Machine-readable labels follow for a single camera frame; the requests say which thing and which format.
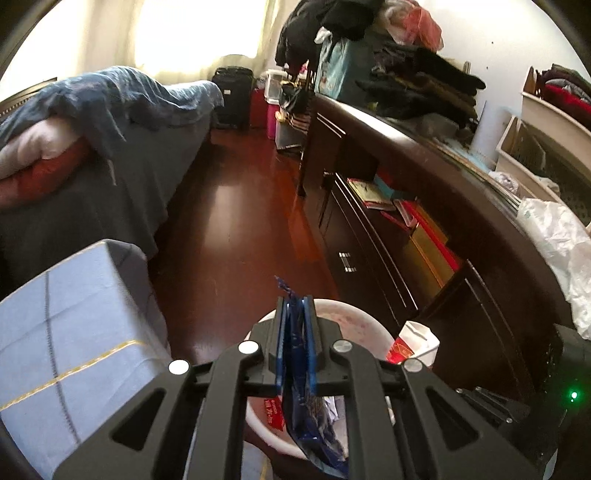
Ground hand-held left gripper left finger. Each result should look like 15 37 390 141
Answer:
53 296 286 480

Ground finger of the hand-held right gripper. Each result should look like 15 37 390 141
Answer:
457 387 531 428

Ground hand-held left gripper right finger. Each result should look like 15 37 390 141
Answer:
301 298 542 480

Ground white plastic bin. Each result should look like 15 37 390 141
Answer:
245 299 440 462

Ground blue snack wrapper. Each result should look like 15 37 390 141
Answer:
274 275 350 479

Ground red packet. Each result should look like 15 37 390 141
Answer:
261 398 283 431

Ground red and white carton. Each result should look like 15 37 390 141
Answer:
385 320 440 371

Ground white plastic bag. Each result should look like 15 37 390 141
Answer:
516 198 591 341

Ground yellow flat box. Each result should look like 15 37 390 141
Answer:
401 226 456 297

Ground book with tan cover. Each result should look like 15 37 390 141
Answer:
346 178 398 212

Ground red flat box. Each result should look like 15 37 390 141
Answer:
399 198 463 273

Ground table with blue cloth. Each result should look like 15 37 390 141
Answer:
0 239 186 480

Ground dark wooden cabinet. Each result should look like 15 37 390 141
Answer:
299 92 580 403

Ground bed with dark sheet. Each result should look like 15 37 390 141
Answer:
0 79 223 282

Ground small cream plastic basket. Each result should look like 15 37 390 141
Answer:
495 115 563 200

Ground pink storage box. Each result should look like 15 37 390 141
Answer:
249 88 283 140

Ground large cream plastic basket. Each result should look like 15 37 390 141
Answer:
521 67 591 228

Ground black suitcase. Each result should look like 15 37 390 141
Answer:
211 67 255 131

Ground white lidded container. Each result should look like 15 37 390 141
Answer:
264 69 285 105

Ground red clothes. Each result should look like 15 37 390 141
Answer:
539 65 591 108

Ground teal printed bag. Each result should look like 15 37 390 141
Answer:
318 37 366 100

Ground pile of folded dark clothes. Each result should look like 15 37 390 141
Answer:
355 44 487 131

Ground pink and red quilt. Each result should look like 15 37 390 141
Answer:
0 122 95 209

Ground hanging black clothes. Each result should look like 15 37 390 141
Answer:
276 0 385 71

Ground red plastic bag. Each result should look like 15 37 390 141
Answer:
383 0 445 52

